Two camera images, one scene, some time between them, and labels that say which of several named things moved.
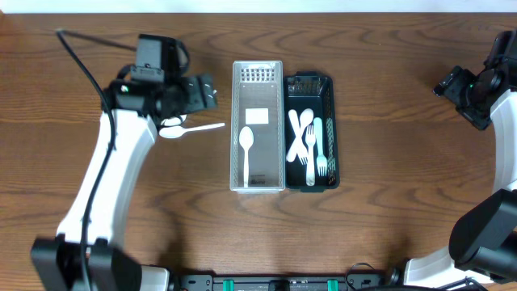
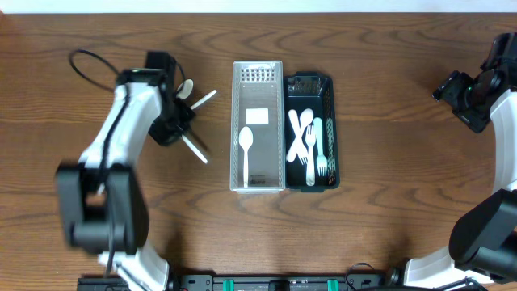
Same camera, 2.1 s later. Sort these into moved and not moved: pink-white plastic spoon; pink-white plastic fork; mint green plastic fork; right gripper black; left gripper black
Moved: left gripper black
Not moved: right gripper black; pink-white plastic spoon; mint green plastic fork; pink-white plastic fork
